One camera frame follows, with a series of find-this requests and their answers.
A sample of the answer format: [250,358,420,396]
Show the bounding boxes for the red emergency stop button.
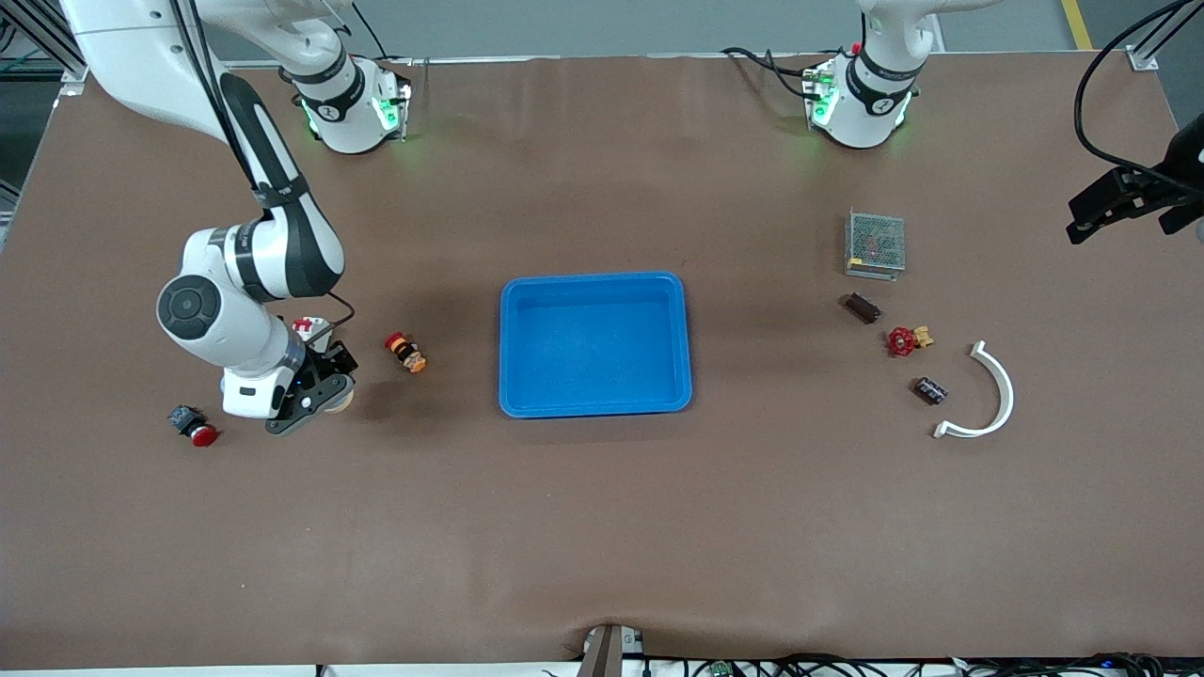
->
[167,404,219,448]

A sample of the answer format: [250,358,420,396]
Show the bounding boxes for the metal mesh power supply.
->
[844,209,907,282]

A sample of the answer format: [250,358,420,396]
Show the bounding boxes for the red orange push button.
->
[384,332,428,374]

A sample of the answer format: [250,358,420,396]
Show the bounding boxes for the aluminium frame profile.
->
[0,0,142,95]
[1127,0,1204,72]

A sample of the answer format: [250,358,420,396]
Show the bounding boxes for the black base cable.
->
[721,45,831,102]

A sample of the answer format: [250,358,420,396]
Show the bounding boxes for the metal table clamp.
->
[578,623,646,677]

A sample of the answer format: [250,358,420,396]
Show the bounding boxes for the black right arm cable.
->
[167,0,356,332]

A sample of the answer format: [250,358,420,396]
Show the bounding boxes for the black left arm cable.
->
[1074,0,1204,178]

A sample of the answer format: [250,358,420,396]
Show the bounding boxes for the blue plastic tray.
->
[499,272,694,419]

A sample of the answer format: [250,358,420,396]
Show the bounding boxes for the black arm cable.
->
[1074,0,1204,178]
[167,0,356,332]

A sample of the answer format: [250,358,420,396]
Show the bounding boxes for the white curved plastic bracket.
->
[931,340,1016,440]

